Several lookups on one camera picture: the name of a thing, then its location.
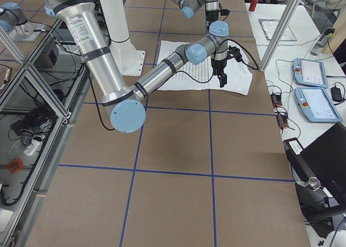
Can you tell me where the orange tool on floor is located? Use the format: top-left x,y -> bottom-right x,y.
6,158 -> 24,174

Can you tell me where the plastic-wrapped dark garment package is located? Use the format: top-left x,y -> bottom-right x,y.
258,18 -> 297,42

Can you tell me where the blue teach pendant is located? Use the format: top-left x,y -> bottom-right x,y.
293,58 -> 328,89
294,87 -> 342,123

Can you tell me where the white power strip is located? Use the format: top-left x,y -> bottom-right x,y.
23,138 -> 42,156

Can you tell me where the aluminium frame post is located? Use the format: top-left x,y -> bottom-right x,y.
258,0 -> 301,72

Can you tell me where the upper blue teach pendant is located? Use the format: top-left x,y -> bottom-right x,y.
293,58 -> 328,89

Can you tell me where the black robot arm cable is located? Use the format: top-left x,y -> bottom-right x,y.
172,38 -> 260,83

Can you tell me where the black power adapter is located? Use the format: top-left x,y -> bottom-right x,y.
331,86 -> 344,103

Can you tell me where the small metal cup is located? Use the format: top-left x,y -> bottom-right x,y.
306,177 -> 321,191

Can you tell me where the lower blue teach pendant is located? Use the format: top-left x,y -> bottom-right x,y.
294,87 -> 342,123

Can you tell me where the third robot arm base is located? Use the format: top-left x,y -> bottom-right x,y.
1,2 -> 41,42

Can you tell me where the orange circuit adapter board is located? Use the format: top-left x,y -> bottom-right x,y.
270,94 -> 282,108

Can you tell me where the black laptop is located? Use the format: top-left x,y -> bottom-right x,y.
283,122 -> 345,204

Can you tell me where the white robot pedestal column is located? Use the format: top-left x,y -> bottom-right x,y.
99,0 -> 145,76

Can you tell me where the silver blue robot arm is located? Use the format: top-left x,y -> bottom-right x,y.
45,0 -> 229,133
171,0 -> 220,24

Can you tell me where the white long-sleeve printed shirt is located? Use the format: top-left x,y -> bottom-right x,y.
159,57 -> 252,95

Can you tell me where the grey control box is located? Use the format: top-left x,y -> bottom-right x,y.
34,39 -> 59,68

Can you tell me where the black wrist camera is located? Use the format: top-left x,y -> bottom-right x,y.
219,8 -> 230,17
227,46 -> 243,62

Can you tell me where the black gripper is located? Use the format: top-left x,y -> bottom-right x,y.
212,59 -> 228,88
205,9 -> 219,22

